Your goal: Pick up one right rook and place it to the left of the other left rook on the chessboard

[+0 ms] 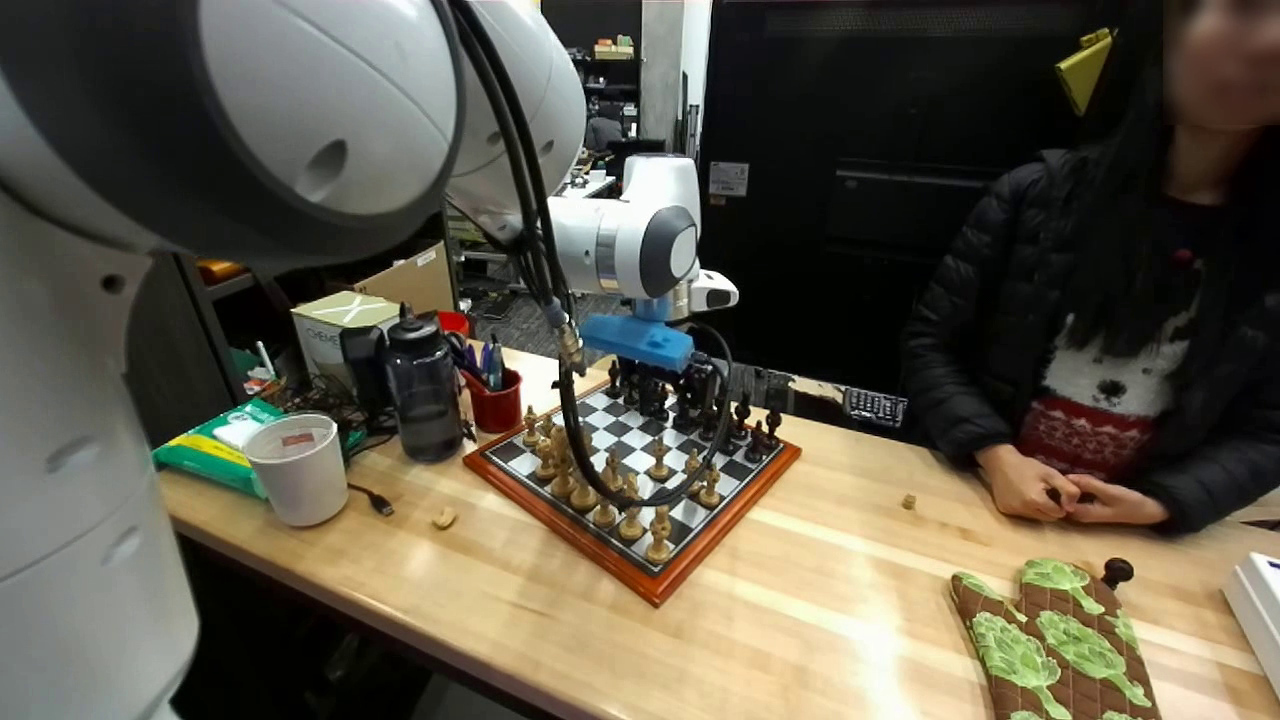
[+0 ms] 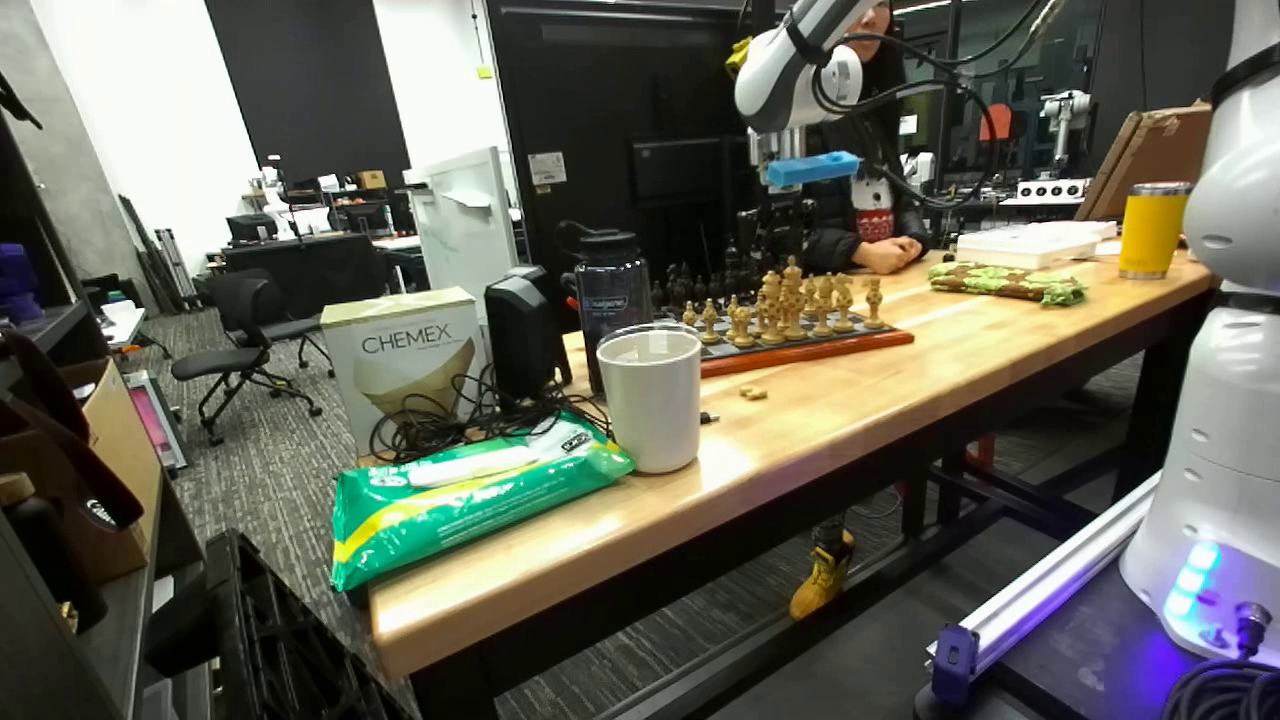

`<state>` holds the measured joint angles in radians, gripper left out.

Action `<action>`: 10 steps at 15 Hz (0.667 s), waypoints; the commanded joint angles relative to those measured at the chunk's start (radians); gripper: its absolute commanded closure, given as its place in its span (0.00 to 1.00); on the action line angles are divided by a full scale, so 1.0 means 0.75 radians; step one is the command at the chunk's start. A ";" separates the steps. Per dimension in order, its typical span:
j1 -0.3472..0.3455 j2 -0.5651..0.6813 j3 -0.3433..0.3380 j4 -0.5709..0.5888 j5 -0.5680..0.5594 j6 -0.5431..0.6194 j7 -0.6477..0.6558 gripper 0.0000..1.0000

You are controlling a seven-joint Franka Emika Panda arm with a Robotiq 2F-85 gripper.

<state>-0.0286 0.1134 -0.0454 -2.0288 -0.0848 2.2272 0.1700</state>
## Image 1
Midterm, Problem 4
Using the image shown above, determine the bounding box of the brown green oven mitt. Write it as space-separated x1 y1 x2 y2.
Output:
949 557 1164 720

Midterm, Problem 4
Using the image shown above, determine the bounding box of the white paper cup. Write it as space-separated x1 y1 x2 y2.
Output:
243 411 351 528

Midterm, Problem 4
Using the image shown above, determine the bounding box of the black cable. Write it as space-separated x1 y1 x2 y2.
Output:
346 482 397 519

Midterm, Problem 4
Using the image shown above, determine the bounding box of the dark water bottle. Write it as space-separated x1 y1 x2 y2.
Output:
384 303 467 465

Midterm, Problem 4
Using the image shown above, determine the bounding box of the green wipes packet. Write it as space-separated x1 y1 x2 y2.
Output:
151 397 367 499

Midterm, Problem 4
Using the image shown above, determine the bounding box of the wooden chessboard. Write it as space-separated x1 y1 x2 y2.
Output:
462 376 803 608

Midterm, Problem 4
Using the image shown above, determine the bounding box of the black keypad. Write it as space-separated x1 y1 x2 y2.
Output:
842 385 910 430

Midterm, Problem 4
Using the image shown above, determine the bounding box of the bundle of pens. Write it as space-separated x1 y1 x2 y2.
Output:
462 334 508 392

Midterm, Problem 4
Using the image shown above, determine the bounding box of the black cabinet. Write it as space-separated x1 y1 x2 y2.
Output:
698 0 1111 393

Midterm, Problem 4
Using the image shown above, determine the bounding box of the cardboard box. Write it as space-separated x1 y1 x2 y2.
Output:
351 240 458 317

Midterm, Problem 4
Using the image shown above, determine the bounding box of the yellow folder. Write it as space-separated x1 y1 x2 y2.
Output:
1054 27 1117 117

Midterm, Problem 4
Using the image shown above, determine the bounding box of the row of dark chess pieces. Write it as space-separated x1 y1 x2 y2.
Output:
622 362 723 443

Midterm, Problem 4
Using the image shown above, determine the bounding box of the white carton box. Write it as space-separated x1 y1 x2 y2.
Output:
290 290 402 389

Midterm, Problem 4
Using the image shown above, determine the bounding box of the person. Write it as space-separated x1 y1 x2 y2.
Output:
898 0 1280 537

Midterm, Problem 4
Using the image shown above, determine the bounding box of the red pen cup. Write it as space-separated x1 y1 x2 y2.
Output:
461 367 525 435

